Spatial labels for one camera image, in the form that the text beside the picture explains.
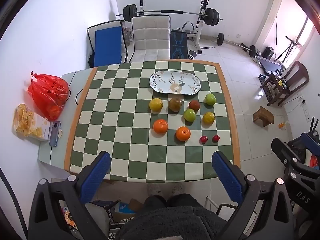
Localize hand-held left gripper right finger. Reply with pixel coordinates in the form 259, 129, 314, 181
212, 151, 294, 240

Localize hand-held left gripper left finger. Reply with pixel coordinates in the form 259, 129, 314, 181
29, 151, 112, 240

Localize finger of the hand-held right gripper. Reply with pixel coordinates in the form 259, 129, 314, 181
271, 137, 304, 172
301, 132, 320, 153

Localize yellow citrus fruit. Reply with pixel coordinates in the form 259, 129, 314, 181
149, 98, 164, 112
202, 112, 216, 125

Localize orange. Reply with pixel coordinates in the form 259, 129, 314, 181
176, 126, 191, 142
153, 119, 168, 134

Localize green apple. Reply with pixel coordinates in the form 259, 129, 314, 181
205, 93, 217, 106
183, 108, 196, 122

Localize brown pear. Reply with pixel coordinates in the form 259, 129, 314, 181
169, 97, 183, 112

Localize white floral oval plate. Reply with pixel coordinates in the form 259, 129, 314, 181
149, 71, 202, 95

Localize black router antennas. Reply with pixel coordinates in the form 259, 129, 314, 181
310, 116, 319, 137

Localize small wooden stool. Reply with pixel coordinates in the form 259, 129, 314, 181
252, 106, 274, 128

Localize cardboard box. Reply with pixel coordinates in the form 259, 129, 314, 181
110, 198, 144, 222

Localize grey fuzzy slipper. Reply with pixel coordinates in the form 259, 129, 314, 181
147, 184, 163, 196
171, 184, 185, 195

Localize grey smartphone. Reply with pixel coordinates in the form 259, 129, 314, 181
49, 121, 62, 147

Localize dark wooden chair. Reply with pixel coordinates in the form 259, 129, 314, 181
260, 60, 310, 108

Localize person's dark fleece clothing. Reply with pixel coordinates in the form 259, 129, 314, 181
117, 194, 227, 240

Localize black treadmill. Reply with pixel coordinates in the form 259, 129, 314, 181
254, 55, 286, 74

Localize yellow white snack box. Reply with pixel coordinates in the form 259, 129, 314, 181
12, 104, 54, 142

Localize black speaker box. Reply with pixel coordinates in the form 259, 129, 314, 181
263, 46, 275, 59

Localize red plastic bag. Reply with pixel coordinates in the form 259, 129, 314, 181
27, 71, 70, 120

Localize floor barbell with black plates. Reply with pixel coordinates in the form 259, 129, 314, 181
217, 32, 257, 57

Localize blue foam mat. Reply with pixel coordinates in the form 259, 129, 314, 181
94, 26, 122, 67

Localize black bench pad blue lines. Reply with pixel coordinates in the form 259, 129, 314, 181
170, 29, 188, 60

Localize chair with blue board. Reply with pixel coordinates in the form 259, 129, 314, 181
87, 19, 126, 68

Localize clear water jug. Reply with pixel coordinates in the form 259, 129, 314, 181
124, 27, 132, 47

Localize white barbell rack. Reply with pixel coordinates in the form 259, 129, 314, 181
138, 0, 213, 55

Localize white padded chair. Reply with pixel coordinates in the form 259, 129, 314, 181
125, 14, 172, 63

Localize thin black cable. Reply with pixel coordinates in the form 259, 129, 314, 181
67, 77, 87, 105

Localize thick black cable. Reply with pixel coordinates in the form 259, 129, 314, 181
0, 167, 28, 240

